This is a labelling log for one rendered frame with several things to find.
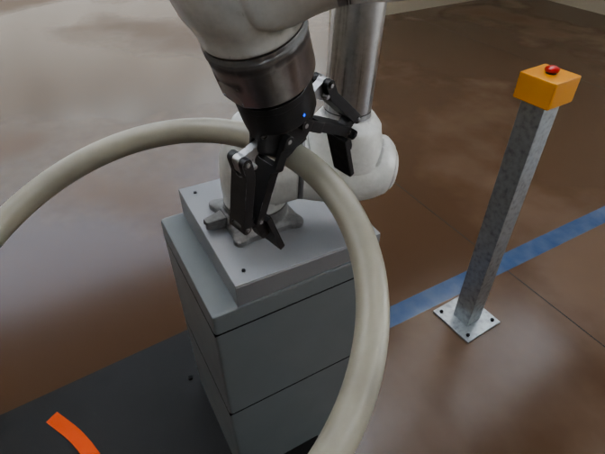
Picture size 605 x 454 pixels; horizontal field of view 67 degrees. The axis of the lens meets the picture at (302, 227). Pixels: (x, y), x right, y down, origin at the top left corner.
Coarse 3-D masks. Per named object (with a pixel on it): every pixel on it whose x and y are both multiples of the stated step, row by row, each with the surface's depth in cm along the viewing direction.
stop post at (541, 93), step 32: (544, 64) 137; (544, 96) 130; (512, 128) 144; (544, 128) 139; (512, 160) 148; (512, 192) 152; (512, 224) 164; (480, 256) 175; (480, 288) 181; (448, 320) 198; (480, 320) 198
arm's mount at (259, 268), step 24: (192, 192) 120; (216, 192) 121; (192, 216) 115; (312, 216) 115; (216, 240) 107; (264, 240) 108; (288, 240) 108; (312, 240) 109; (336, 240) 109; (216, 264) 107; (240, 264) 102; (264, 264) 102; (288, 264) 102; (312, 264) 105; (336, 264) 110; (240, 288) 98; (264, 288) 102
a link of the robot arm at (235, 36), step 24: (192, 0) 30; (216, 0) 30; (240, 0) 30; (264, 0) 30; (288, 0) 30; (312, 0) 30; (336, 0) 31; (192, 24) 33; (216, 24) 32; (240, 24) 32; (264, 24) 32; (288, 24) 32; (216, 48) 34; (240, 48) 34; (264, 48) 34
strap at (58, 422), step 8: (56, 416) 163; (56, 424) 161; (64, 424) 161; (72, 424) 161; (64, 432) 159; (72, 432) 159; (80, 432) 159; (72, 440) 156; (80, 440) 156; (88, 440) 156; (80, 448) 155; (88, 448) 155
